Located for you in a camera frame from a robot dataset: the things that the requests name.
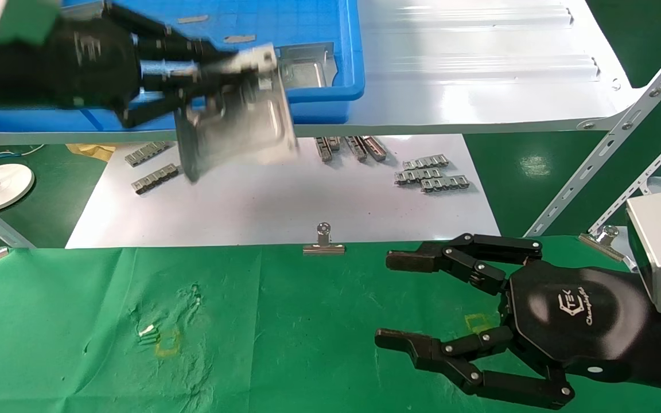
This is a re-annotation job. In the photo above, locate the blue plastic tray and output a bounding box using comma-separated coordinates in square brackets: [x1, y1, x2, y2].
[0, 0, 367, 134]

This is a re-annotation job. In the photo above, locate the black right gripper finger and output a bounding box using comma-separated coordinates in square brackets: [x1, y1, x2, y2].
[386, 233, 544, 296]

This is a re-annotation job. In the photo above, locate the green cloth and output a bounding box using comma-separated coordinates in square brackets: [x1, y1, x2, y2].
[0, 235, 661, 413]

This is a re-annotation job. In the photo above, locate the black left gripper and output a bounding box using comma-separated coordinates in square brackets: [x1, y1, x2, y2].
[48, 2, 240, 130]

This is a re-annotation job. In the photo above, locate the yellow crumpled material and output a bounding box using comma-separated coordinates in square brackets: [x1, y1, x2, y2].
[67, 143, 118, 163]

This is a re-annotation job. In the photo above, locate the perforated white shelf rail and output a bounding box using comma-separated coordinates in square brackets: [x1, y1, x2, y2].
[524, 28, 661, 237]
[588, 118, 661, 235]

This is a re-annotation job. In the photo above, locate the white sheet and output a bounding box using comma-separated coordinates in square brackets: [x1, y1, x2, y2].
[67, 135, 501, 249]

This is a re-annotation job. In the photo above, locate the white metal shelf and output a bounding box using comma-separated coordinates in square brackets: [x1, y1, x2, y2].
[0, 0, 636, 146]

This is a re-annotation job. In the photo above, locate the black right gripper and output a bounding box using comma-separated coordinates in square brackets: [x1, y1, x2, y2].
[375, 260, 654, 411]

